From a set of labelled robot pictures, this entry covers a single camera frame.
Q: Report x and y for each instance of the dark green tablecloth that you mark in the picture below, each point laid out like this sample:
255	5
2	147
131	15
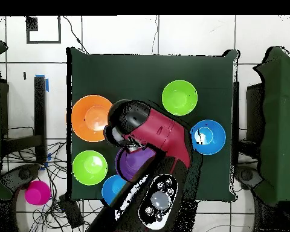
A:
135	72

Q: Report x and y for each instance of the black metal stand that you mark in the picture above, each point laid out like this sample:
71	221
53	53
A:
39	108

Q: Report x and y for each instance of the grey square floor frame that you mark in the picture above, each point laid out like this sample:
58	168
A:
43	42

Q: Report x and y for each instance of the pink plastic cup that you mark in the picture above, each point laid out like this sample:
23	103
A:
37	192

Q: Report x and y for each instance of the large orange plastic bowl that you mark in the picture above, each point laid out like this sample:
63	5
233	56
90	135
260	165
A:
89	118

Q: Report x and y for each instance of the green plastic bowl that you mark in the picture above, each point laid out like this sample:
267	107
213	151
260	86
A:
89	167
179	97

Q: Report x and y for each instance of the grey pedestal leg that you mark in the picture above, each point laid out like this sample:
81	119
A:
24	174
246	175

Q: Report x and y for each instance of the black power adapter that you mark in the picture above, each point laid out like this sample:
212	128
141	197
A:
71	212

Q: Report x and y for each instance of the purple plastic bowl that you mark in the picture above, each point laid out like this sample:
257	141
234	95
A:
131	164

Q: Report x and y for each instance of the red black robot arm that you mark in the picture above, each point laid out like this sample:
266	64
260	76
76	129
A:
159	130

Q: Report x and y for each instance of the blue plastic bowl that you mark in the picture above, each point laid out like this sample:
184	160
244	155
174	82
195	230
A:
112	188
212	142

